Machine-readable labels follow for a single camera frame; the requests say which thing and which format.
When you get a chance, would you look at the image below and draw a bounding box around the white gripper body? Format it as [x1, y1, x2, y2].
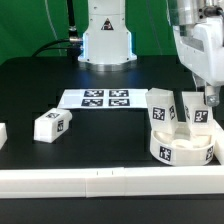
[173, 16, 224, 86]

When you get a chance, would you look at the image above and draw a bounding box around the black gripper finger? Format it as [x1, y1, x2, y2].
[204, 83, 220, 107]

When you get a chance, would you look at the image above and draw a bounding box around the white round stool seat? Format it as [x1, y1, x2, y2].
[150, 122, 215, 166]

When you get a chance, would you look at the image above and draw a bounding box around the white sheet with tags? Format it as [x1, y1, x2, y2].
[58, 89, 147, 109]

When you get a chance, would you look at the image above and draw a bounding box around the white right fence rail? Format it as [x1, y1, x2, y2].
[214, 123, 224, 166]

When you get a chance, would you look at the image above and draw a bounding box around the white fence rail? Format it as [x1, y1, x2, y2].
[0, 166, 224, 198]
[214, 123, 224, 166]
[0, 123, 7, 150]

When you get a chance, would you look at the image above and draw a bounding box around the white front fence rail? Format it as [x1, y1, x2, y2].
[0, 166, 224, 198]

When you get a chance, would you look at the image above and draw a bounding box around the black cable at base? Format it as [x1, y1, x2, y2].
[31, 0, 84, 58]

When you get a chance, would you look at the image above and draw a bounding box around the grey thin cable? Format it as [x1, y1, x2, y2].
[44, 0, 64, 57]

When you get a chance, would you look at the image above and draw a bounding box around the white left fence rail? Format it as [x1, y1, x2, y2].
[0, 123, 7, 150]

